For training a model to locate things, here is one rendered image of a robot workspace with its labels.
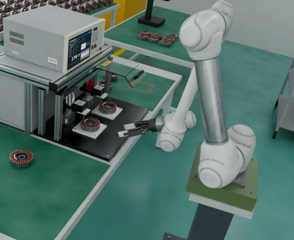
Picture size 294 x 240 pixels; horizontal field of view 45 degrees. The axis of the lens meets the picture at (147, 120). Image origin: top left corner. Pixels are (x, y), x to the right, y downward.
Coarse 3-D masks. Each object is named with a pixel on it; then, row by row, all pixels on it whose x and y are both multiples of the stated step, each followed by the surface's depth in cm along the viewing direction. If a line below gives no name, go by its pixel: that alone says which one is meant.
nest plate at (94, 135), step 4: (100, 124) 214; (76, 128) 206; (80, 128) 207; (100, 128) 210; (104, 128) 211; (80, 132) 204; (84, 132) 203; (88, 132) 204; (92, 132) 205; (96, 132) 205; (100, 132) 207; (88, 136) 203; (92, 136) 202; (96, 136) 202
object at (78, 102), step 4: (68, 100) 208; (76, 100) 205; (80, 100) 206; (64, 104) 204; (68, 104) 204; (72, 104) 202; (76, 104) 201; (80, 104) 202; (84, 104) 203; (68, 108) 204; (72, 108) 203; (76, 108) 202; (80, 108) 201; (84, 108) 204; (68, 112) 209; (80, 112) 202; (84, 112) 203
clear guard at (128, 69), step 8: (112, 56) 233; (112, 64) 222; (120, 64) 224; (128, 64) 226; (136, 64) 228; (112, 72) 212; (120, 72) 213; (128, 72) 215; (136, 72) 222; (144, 72) 231; (128, 80) 211; (136, 80) 218
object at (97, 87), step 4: (80, 88) 225; (84, 88) 225; (88, 88) 226; (92, 88) 222; (96, 88) 222; (100, 88) 223; (104, 88) 225; (88, 92) 224; (92, 92) 223; (96, 92) 223; (100, 92) 221; (104, 92) 227; (88, 96) 230; (100, 96) 223; (104, 96) 224
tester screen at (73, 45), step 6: (84, 36) 195; (90, 36) 202; (72, 42) 184; (78, 42) 191; (84, 42) 197; (72, 48) 186; (78, 48) 193; (84, 48) 199; (72, 54) 188; (78, 54) 195
